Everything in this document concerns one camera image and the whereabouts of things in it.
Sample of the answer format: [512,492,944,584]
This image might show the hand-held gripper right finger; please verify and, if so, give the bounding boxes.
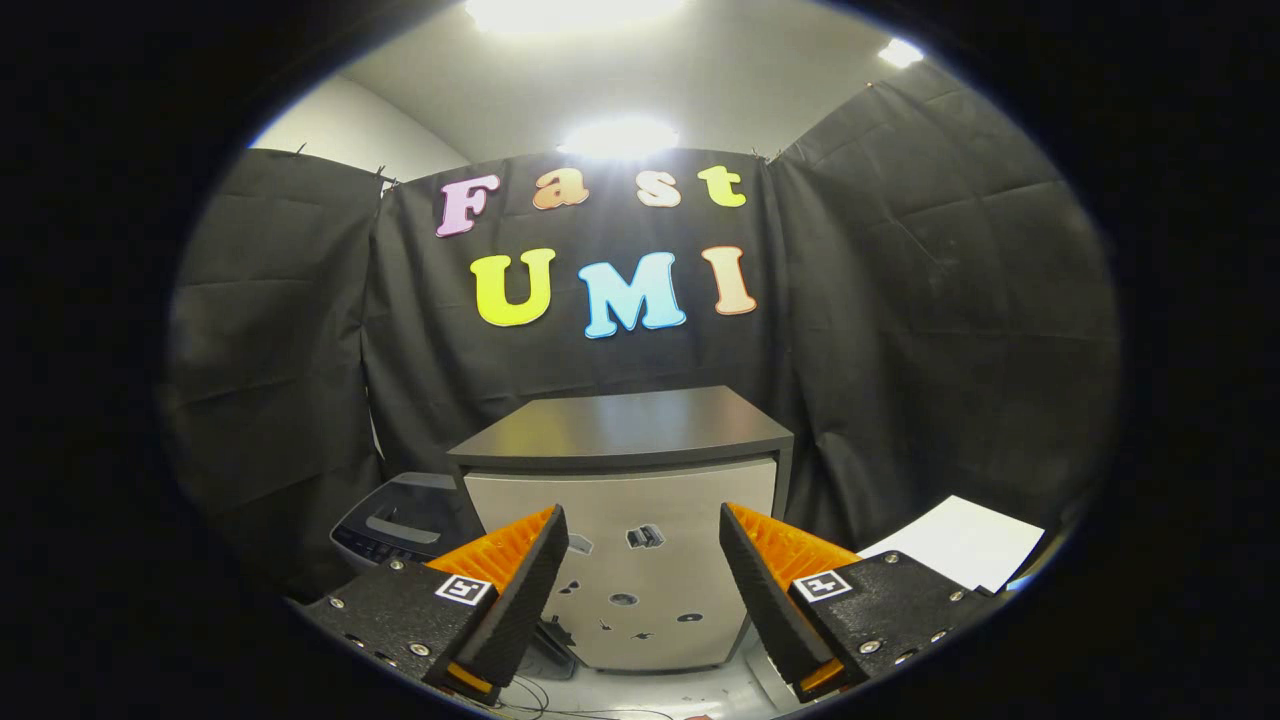
[718,503,989,703]

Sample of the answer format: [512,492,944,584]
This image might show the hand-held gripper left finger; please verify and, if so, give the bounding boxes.
[300,505,570,705]

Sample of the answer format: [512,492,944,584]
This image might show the beige cabinet with dark top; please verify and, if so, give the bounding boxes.
[447,386,796,673]

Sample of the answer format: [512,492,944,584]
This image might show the white paper sheet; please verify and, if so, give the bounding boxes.
[858,495,1047,593]

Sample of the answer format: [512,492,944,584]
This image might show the black backdrop cloth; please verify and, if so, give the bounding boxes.
[160,62,1121,601]

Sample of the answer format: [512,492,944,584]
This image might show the thin floor cable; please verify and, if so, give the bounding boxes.
[493,675,681,720]

